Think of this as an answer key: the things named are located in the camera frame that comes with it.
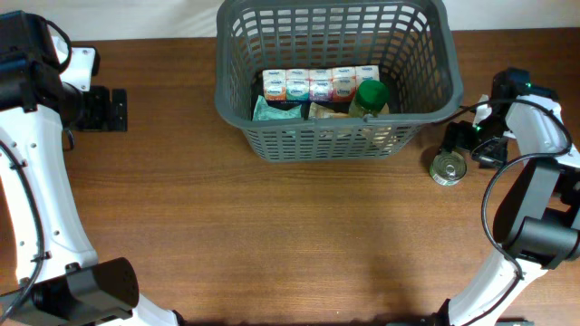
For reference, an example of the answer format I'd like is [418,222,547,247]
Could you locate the tin can green label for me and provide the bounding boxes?
[430,151,467,187]

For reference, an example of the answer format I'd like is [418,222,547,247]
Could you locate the white tissue pack strip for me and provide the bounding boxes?
[262,65,380,102]

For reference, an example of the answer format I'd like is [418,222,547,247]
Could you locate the tan paper bag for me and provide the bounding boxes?
[308,102,392,146]

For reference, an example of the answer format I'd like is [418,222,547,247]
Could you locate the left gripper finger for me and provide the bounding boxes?
[111,89,128,132]
[91,86,111,131]

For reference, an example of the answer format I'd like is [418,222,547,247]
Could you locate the grey plastic basket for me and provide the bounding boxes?
[215,0,463,162]

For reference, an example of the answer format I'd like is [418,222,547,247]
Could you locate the teal snack wrapper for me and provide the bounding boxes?
[253,95,302,122]

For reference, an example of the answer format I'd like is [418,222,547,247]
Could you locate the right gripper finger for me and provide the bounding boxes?
[440,121,476,152]
[470,137,508,169]

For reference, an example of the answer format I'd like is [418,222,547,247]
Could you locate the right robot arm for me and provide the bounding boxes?
[427,68,579,325]

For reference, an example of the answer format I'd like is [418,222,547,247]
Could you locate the green lid glass jar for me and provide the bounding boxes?
[348,80,390,118]

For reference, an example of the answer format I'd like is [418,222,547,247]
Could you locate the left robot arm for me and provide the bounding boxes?
[1,11,184,325]

